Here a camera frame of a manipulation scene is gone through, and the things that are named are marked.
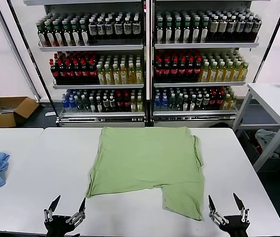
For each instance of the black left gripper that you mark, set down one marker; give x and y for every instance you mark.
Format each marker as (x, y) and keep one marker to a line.
(58, 227)

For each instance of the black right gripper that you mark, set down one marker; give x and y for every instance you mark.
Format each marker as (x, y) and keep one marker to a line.
(234, 227)

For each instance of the light green polo shirt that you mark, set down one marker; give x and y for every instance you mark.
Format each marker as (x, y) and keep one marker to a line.
(142, 160)

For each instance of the dark storage bin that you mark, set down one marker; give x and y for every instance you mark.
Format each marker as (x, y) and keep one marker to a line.
(278, 163)

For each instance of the crumpled grey cloth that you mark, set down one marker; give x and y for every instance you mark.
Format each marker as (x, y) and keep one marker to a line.
(265, 140)

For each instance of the black rounded floor object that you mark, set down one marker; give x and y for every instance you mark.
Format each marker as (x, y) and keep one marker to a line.
(220, 125)

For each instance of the small white floor strip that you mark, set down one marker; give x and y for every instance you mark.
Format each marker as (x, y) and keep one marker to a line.
(50, 114)

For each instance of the small blue drink bottle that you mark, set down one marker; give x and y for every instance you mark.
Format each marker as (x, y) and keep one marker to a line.
(157, 104)
(164, 104)
(65, 105)
(72, 105)

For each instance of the small white label bottle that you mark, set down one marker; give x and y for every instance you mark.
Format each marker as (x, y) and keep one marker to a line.
(192, 103)
(199, 102)
(112, 105)
(92, 105)
(206, 102)
(98, 105)
(105, 105)

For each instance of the small yellow juice bottle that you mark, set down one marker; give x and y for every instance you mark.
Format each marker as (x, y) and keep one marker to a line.
(226, 103)
(139, 105)
(232, 103)
(133, 105)

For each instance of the small red cap bottle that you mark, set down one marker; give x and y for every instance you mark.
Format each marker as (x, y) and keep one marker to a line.
(219, 101)
(126, 105)
(213, 102)
(119, 105)

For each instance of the white side table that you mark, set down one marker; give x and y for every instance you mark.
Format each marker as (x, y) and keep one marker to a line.
(273, 98)

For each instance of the red cap cola bottle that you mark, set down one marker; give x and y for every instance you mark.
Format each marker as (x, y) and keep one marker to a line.
(174, 71)
(62, 72)
(190, 71)
(198, 71)
(54, 72)
(159, 71)
(182, 71)
(85, 72)
(78, 72)
(70, 72)
(93, 72)
(166, 71)

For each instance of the white beverage shelf unit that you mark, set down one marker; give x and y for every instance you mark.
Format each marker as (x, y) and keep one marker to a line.
(204, 45)
(93, 47)

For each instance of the green cap tea bottle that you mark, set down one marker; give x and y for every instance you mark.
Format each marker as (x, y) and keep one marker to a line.
(76, 34)
(196, 31)
(67, 34)
(84, 34)
(42, 34)
(186, 32)
(168, 32)
(177, 32)
(50, 34)
(204, 31)
(160, 32)
(58, 34)

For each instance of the black framed glass door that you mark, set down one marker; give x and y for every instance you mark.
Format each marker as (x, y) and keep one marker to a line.
(272, 39)
(16, 37)

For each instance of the white label dark bottle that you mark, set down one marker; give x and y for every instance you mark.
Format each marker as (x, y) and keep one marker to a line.
(118, 28)
(101, 29)
(109, 29)
(136, 28)
(93, 29)
(127, 28)

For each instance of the grey label dark bottle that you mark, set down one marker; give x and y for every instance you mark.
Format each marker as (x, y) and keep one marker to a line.
(231, 27)
(214, 28)
(240, 27)
(257, 26)
(222, 28)
(249, 27)

